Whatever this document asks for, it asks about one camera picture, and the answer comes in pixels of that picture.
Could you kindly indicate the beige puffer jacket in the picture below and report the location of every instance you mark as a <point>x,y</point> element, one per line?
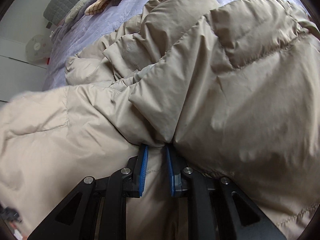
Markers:
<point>235,88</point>

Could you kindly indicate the white drawer cabinet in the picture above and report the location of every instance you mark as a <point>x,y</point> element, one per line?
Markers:
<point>18,74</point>

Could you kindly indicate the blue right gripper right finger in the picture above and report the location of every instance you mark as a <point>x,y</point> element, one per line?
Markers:
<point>217,207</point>

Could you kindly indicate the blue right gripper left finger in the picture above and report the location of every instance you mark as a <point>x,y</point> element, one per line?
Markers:
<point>96,208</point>

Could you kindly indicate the light grey-green garment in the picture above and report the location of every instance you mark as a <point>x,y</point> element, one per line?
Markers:
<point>79,8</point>

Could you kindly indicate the lavender embossed bed blanket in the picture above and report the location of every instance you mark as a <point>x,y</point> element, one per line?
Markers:
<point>70,38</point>

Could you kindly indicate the white round fan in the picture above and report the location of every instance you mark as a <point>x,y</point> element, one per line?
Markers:
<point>38,48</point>

